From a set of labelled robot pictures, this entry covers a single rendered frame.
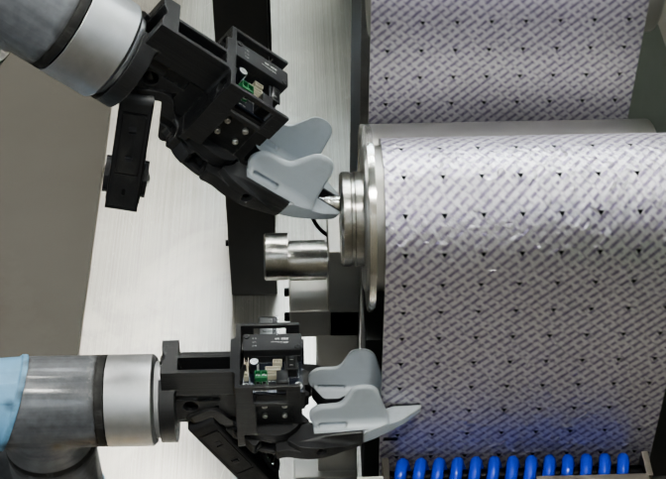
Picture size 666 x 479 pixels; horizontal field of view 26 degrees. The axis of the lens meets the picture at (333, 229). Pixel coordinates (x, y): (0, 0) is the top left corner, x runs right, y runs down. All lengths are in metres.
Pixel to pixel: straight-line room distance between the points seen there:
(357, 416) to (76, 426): 0.23
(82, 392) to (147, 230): 0.52
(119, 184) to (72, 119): 2.25
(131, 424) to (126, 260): 0.48
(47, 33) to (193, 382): 0.32
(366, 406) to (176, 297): 0.45
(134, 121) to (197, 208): 0.65
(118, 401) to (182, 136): 0.24
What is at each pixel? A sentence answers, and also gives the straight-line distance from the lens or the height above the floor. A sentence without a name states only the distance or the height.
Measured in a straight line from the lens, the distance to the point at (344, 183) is 1.11.
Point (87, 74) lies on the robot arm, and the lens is 1.00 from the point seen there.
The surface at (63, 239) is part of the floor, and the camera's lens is 3.02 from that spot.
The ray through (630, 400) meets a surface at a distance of 1.23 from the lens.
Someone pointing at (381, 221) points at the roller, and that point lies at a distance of 1.08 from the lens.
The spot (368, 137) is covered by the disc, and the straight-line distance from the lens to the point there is 1.10.
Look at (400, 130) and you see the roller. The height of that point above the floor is 1.23.
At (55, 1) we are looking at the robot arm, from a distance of 0.99.
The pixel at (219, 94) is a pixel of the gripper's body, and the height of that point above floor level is 1.40.
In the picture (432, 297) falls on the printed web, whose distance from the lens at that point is 1.11.
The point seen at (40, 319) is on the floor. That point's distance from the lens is 2.86.
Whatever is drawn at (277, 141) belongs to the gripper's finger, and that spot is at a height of 1.32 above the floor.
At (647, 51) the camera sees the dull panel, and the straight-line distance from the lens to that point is 1.64.
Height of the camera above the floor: 2.01
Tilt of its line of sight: 42 degrees down
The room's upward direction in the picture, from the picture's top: straight up
